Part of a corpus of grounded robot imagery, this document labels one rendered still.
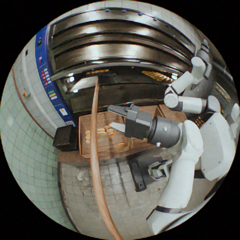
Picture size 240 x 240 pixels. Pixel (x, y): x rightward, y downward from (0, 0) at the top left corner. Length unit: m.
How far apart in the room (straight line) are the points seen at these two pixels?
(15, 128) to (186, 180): 1.52
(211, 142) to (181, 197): 0.25
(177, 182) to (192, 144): 0.09
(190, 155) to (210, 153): 0.18
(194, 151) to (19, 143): 1.55
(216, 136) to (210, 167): 0.11
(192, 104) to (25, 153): 1.81
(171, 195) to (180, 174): 0.05
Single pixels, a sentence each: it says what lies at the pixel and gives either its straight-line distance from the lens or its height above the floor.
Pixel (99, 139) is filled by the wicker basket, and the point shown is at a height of 0.59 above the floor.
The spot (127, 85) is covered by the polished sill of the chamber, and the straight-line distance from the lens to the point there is 0.81.
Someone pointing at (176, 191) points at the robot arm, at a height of 1.32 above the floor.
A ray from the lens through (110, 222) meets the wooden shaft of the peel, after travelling 0.32.
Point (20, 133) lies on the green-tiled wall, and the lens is 1.43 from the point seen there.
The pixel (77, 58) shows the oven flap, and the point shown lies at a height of 1.50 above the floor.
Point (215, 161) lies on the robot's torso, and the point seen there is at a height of 1.32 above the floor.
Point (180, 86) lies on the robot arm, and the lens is 0.43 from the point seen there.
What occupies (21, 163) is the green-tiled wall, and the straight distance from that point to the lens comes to 1.43.
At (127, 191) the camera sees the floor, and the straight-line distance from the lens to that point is 1.50.
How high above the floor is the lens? 1.44
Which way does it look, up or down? 49 degrees down
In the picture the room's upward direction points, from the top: straight up
